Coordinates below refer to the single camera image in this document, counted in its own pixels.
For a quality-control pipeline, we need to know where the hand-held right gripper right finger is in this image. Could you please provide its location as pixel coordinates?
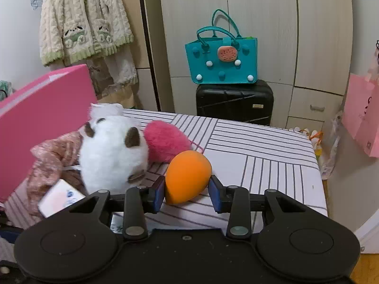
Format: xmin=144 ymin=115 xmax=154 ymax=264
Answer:
xmin=208 ymin=176 xmax=310 ymax=240

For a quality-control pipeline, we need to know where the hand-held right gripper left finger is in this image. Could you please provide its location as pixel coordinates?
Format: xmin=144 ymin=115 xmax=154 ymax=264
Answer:
xmin=69 ymin=176 xmax=166 ymax=241

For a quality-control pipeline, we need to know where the orange makeup sponge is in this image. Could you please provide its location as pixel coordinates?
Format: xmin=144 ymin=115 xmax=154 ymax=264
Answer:
xmin=164 ymin=150 xmax=213 ymax=205

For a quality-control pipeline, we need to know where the red knitted strawberry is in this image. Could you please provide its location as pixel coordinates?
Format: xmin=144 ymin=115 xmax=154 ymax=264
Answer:
xmin=144 ymin=120 xmax=193 ymax=163

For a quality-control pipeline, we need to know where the white plush cat toy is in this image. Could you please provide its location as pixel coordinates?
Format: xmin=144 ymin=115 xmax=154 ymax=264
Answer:
xmin=77 ymin=114 xmax=150 ymax=196

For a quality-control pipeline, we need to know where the small white tissue pack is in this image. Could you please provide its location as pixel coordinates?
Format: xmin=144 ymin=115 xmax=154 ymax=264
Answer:
xmin=38 ymin=179 xmax=87 ymax=219

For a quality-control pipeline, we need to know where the pink knit scarf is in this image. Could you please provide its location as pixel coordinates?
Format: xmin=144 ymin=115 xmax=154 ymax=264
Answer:
xmin=27 ymin=131 xmax=89 ymax=218

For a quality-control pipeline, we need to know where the pink cardboard box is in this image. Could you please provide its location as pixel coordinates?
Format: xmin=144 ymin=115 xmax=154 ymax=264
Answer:
xmin=0 ymin=64 xmax=98 ymax=203

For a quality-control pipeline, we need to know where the striped tablecloth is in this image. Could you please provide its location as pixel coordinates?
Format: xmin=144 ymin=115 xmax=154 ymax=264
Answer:
xmin=4 ymin=108 xmax=329 ymax=230

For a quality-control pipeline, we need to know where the black suitcase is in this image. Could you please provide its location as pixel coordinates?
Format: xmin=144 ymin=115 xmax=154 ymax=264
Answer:
xmin=196 ymin=79 xmax=274 ymax=126

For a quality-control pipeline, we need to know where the cream fluffy robe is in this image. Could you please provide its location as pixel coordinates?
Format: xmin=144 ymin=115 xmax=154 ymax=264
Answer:
xmin=89 ymin=47 xmax=140 ymax=110

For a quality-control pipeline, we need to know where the clear plastic bag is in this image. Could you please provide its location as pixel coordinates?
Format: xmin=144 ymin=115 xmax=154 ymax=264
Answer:
xmin=321 ymin=111 xmax=345 ymax=180

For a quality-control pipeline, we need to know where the teal felt tote bag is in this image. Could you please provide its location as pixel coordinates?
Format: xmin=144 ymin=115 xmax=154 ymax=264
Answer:
xmin=185 ymin=9 xmax=258 ymax=85

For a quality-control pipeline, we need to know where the pink paper bag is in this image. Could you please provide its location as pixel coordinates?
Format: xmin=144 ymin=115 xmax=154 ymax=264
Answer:
xmin=341 ymin=72 xmax=379 ymax=158

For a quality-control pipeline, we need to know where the beige wardrobe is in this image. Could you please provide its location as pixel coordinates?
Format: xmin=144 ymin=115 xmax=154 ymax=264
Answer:
xmin=142 ymin=0 xmax=354 ymax=131

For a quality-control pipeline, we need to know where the colourful shelf clutter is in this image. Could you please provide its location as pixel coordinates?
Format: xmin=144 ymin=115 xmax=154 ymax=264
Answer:
xmin=0 ymin=80 xmax=16 ymax=101

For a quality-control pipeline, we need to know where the cream knit cardigan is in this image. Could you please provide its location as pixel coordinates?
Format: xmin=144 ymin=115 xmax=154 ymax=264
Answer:
xmin=39 ymin=0 xmax=134 ymax=67

